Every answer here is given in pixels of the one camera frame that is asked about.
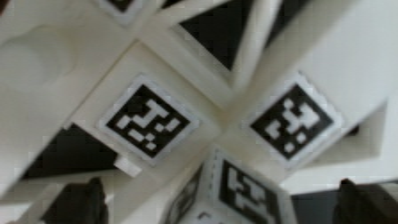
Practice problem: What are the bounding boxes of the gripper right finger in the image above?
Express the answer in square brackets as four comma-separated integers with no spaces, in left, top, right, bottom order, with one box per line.
[332,179,398,224]

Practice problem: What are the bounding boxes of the white tagged cube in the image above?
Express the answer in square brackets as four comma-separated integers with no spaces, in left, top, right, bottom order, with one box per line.
[160,147,297,224]

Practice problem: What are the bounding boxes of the white chair back frame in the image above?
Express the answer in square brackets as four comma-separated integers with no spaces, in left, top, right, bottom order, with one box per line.
[0,0,398,224]

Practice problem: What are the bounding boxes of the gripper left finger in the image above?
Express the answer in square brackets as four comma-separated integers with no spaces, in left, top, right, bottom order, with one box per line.
[41,177,108,224]

